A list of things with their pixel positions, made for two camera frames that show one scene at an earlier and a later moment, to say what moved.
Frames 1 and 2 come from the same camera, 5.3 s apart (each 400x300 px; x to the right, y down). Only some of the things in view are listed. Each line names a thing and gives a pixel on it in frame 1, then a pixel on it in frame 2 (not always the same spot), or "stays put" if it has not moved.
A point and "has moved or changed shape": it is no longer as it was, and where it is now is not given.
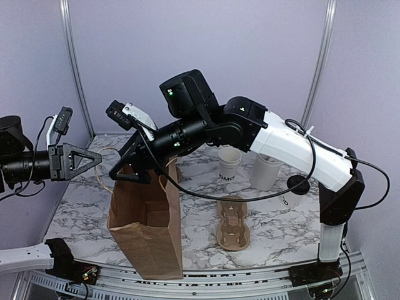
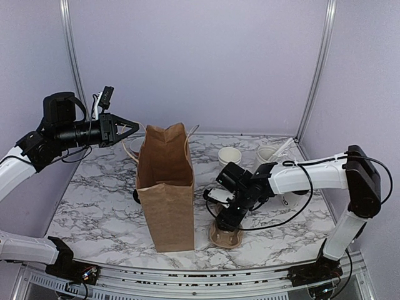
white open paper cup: x=229 y=158 stays put
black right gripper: x=134 y=155 -> x=227 y=219
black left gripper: x=60 y=161 -> x=107 y=130
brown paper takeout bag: x=145 y=219 has moved or changed shape
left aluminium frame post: x=77 y=69 stays put
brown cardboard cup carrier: x=232 y=232 has moved or changed shape
